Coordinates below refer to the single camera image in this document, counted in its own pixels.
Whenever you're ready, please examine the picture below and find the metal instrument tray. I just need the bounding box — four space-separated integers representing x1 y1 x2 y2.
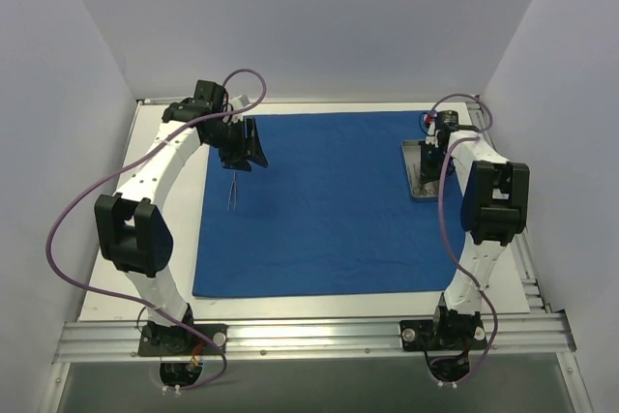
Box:
401 139 443 201

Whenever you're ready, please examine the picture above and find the blue surgical cloth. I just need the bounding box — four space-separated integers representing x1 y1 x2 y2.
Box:
192 111 465 298

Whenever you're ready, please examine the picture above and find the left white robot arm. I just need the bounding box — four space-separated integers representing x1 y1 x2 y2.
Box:
94 80 268 354

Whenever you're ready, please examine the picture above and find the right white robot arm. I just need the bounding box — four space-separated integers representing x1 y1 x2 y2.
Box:
413 110 530 348

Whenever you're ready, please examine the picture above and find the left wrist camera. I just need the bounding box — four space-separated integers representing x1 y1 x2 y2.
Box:
227 95 251 113

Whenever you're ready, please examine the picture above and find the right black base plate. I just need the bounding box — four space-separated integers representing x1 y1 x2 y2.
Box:
398 319 487 352

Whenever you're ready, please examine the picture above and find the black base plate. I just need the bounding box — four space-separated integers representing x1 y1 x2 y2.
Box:
398 319 487 352
137 321 228 357

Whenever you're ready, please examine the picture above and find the front aluminium rail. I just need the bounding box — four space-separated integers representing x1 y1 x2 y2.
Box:
54 312 575 363

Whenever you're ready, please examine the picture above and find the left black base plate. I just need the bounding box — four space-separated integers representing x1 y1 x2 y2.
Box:
137 321 228 357

